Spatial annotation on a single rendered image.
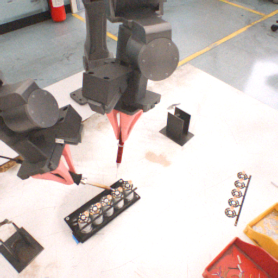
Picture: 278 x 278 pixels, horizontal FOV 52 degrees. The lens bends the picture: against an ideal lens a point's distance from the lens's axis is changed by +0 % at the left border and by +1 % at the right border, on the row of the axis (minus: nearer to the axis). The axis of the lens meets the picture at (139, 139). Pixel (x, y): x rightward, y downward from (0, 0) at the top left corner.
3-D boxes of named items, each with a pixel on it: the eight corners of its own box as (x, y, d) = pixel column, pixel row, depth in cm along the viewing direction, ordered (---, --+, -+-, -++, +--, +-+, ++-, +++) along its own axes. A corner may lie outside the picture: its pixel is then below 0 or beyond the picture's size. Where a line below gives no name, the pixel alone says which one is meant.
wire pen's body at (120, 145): (124, 161, 57) (131, 112, 51) (120, 165, 55) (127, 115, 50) (117, 158, 57) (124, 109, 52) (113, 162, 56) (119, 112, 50)
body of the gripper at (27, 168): (65, 131, 54) (39, 104, 50) (51, 174, 47) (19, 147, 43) (40, 140, 57) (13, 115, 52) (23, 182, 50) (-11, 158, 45)
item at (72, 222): (82, 245, 57) (81, 242, 57) (64, 221, 61) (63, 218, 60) (140, 200, 65) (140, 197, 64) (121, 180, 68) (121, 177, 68)
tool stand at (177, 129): (177, 135, 84) (163, 102, 81) (203, 136, 76) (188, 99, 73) (165, 145, 81) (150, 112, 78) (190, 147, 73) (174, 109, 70)
